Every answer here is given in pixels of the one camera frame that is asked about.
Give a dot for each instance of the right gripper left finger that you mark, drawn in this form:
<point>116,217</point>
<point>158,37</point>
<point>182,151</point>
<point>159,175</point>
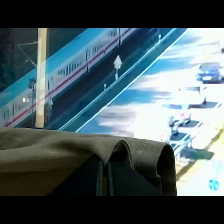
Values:
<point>85,180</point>

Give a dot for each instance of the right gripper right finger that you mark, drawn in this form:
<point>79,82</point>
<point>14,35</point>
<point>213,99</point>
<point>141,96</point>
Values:
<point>128,183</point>

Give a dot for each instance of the brown T-shirt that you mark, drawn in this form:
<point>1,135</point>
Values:
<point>50,156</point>

